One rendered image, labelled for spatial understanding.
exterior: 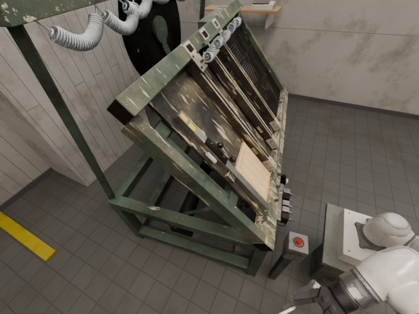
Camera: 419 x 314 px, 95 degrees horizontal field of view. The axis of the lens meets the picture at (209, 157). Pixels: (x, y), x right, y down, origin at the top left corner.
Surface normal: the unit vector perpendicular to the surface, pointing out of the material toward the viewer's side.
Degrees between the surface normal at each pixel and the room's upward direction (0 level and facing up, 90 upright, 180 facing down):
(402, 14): 90
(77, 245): 0
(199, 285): 0
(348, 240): 2
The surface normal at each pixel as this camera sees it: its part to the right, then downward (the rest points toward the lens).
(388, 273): -0.58, -0.47
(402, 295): -0.38, -0.03
